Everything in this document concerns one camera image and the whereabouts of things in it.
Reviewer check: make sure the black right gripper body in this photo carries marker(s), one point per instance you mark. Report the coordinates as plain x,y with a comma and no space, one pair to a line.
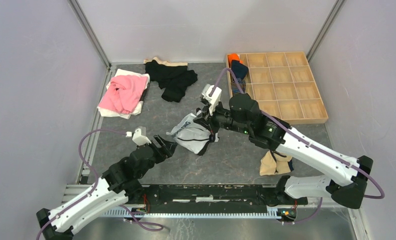
220,119

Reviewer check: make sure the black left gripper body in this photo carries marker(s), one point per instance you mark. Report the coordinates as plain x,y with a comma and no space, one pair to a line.
157,156

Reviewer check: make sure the white black garment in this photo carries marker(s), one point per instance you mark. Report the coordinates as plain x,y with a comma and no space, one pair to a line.
192,136

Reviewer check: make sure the navy striped boxer underwear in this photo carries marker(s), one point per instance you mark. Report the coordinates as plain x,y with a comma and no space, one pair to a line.
238,86

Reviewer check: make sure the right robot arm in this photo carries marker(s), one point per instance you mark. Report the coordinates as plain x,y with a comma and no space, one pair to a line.
344,178

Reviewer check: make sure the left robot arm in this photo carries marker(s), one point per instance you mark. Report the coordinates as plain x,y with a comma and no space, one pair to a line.
116,186

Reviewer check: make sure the black underwear pile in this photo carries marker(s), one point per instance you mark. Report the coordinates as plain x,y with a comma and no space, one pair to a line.
173,79

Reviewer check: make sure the navy rolled garment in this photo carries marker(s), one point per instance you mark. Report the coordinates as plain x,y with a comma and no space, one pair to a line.
239,69

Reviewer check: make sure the orange rolled garment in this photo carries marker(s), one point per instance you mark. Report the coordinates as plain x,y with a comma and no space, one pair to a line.
233,57

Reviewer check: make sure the beige garment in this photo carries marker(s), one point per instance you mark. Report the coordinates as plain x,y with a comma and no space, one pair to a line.
275,164

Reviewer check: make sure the pink garment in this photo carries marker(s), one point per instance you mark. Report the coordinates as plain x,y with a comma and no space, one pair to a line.
123,93

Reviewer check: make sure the wooden compartment tray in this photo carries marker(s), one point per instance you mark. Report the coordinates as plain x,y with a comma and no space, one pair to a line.
284,86

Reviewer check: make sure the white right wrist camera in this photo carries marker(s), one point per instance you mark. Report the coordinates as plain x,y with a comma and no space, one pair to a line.
210,96

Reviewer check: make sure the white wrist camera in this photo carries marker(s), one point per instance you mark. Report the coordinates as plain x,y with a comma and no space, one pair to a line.
138,136
210,96

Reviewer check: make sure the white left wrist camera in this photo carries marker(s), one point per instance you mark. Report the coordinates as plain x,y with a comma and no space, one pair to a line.
138,136

